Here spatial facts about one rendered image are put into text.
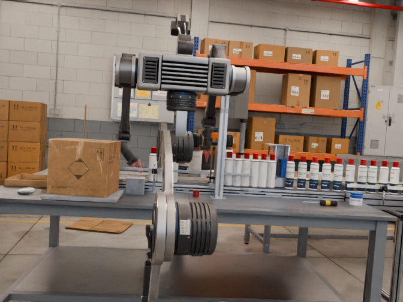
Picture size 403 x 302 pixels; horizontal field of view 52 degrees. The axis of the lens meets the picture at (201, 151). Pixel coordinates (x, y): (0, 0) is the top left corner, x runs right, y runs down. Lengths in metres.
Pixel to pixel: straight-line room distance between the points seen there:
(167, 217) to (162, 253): 0.11
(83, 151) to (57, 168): 0.15
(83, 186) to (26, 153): 3.45
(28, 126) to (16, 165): 0.51
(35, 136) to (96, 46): 2.11
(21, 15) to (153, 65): 5.52
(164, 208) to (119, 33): 5.80
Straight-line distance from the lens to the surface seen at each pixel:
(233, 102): 2.31
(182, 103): 1.78
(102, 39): 6.97
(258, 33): 7.30
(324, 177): 2.63
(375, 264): 2.39
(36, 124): 5.50
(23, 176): 2.77
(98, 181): 2.09
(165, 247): 1.33
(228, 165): 2.47
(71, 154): 2.12
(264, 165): 2.51
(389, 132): 7.79
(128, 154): 2.46
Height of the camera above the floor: 1.23
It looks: 4 degrees down
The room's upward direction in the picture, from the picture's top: 4 degrees clockwise
